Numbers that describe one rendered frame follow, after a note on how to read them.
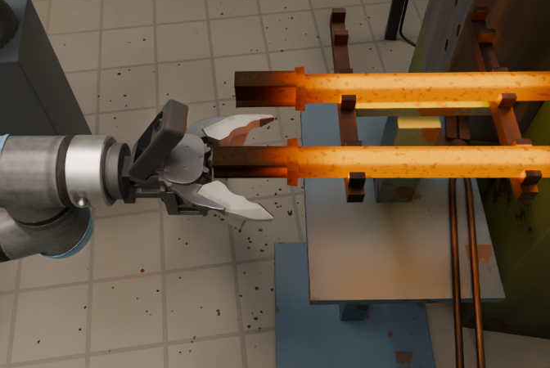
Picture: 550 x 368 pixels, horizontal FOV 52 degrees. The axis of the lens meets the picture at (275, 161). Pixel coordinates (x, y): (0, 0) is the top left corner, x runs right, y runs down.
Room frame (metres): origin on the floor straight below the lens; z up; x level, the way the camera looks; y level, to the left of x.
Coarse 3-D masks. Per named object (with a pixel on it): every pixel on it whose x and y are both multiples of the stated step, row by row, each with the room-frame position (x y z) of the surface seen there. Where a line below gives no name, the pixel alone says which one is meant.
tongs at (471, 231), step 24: (456, 120) 0.64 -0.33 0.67; (456, 144) 0.59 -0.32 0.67; (456, 216) 0.44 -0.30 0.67; (456, 240) 0.40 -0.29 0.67; (456, 264) 0.35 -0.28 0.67; (456, 288) 0.32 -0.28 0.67; (456, 312) 0.28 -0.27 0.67; (480, 312) 0.28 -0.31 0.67; (456, 336) 0.24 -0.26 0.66; (480, 336) 0.24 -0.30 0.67; (456, 360) 0.21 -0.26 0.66; (480, 360) 0.21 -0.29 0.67
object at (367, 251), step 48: (336, 144) 0.59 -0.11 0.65; (336, 192) 0.49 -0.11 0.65; (432, 192) 0.49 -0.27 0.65; (336, 240) 0.40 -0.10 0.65; (384, 240) 0.40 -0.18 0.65; (432, 240) 0.40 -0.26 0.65; (480, 240) 0.40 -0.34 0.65; (336, 288) 0.32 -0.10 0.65; (384, 288) 0.32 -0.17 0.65; (432, 288) 0.32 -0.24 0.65; (480, 288) 0.32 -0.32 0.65
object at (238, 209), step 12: (204, 192) 0.34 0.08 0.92; (216, 192) 0.34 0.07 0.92; (228, 192) 0.34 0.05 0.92; (228, 204) 0.32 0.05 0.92; (240, 204) 0.32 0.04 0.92; (252, 204) 0.32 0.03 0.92; (228, 216) 0.31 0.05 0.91; (240, 216) 0.31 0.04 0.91; (252, 216) 0.31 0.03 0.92; (264, 216) 0.31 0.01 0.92
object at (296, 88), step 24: (240, 72) 0.51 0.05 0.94; (264, 72) 0.51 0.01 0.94; (288, 72) 0.51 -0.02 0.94; (480, 72) 0.52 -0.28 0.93; (504, 72) 0.52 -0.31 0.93; (528, 72) 0.52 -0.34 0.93; (240, 96) 0.49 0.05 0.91; (264, 96) 0.49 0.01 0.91; (288, 96) 0.49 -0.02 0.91; (312, 96) 0.48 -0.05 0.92; (336, 96) 0.48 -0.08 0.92; (360, 96) 0.49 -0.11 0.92; (384, 96) 0.49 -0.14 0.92; (408, 96) 0.49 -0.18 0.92; (432, 96) 0.49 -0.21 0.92; (456, 96) 0.49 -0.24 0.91; (480, 96) 0.49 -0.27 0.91; (528, 96) 0.49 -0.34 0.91
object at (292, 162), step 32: (224, 160) 0.37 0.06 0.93; (256, 160) 0.37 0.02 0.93; (288, 160) 0.37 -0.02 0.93; (320, 160) 0.38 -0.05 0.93; (352, 160) 0.38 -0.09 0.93; (384, 160) 0.38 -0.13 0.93; (416, 160) 0.38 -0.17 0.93; (448, 160) 0.38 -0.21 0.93; (480, 160) 0.38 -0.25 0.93; (512, 160) 0.38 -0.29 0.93; (544, 160) 0.38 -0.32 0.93
